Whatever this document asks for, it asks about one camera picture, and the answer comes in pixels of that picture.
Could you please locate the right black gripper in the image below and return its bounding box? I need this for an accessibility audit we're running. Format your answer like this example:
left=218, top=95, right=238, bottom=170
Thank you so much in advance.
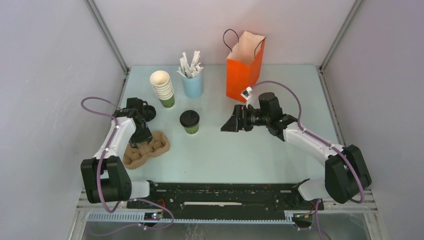
left=220, top=105, right=270, bottom=133

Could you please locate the green paper coffee cup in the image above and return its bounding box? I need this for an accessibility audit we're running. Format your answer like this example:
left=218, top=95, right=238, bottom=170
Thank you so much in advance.
left=184, top=124, right=200, bottom=135

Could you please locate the orange paper bag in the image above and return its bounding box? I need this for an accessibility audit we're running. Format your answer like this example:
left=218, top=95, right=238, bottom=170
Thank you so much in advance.
left=226, top=31, right=267, bottom=103

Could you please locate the black plastic lid stack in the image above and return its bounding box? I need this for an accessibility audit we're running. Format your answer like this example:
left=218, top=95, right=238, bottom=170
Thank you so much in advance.
left=141, top=104, right=157, bottom=122

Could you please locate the stack of paper cups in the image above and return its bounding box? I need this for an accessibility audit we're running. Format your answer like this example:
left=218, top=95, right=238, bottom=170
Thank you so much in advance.
left=149, top=70, right=175, bottom=108

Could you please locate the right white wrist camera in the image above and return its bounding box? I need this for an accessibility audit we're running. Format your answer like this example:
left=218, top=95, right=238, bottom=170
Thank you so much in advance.
left=240, top=86, right=254, bottom=106

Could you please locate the light blue holder cup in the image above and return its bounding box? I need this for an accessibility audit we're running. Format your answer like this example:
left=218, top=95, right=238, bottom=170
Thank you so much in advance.
left=182, top=73, right=204, bottom=99

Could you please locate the white stirrer packets bundle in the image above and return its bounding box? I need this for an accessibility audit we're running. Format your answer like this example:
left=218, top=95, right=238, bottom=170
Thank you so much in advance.
left=177, top=50, right=204, bottom=79

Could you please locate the black metal base rail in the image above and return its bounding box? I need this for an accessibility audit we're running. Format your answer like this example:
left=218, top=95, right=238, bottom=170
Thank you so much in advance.
left=77, top=180, right=379, bottom=226

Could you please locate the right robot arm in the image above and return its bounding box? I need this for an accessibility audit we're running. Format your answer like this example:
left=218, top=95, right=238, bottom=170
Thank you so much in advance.
left=220, top=92, right=372, bottom=209

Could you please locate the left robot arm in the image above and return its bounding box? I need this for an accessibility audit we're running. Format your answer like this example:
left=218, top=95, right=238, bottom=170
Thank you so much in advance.
left=80, top=108, right=158, bottom=208

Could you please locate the brown cardboard cup carrier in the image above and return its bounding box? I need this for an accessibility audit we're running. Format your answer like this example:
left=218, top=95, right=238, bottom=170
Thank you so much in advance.
left=122, top=130, right=171, bottom=170

